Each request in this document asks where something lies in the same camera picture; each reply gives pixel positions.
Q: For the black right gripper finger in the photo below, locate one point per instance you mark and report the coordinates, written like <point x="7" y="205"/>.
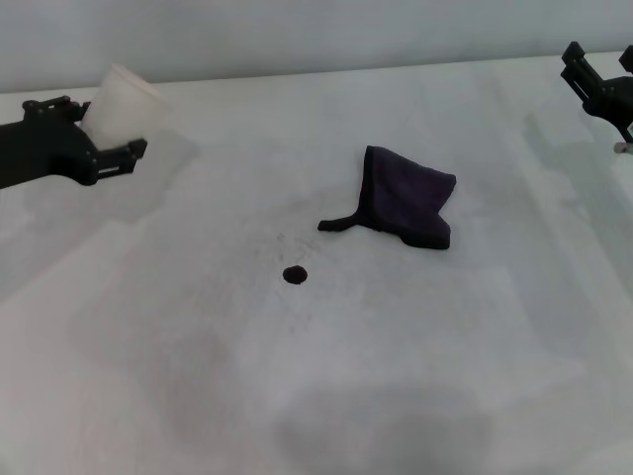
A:
<point x="627" y="59"/>
<point x="578" y="71"/>

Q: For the white paper cup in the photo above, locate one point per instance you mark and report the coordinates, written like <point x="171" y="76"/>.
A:
<point x="123" y="111"/>

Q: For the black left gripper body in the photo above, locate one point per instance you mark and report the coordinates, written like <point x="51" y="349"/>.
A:
<point x="34" y="151"/>

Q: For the black water stain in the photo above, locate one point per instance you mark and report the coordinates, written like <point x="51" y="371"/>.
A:
<point x="295" y="275"/>

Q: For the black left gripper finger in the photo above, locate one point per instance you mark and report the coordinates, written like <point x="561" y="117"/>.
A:
<point x="118" y="158"/>
<point x="54" y="106"/>

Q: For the dark purple rag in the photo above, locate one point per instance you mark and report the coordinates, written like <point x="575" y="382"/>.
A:
<point x="405" y="198"/>

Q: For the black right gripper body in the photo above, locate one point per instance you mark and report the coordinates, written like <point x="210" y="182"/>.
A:
<point x="615" y="99"/>

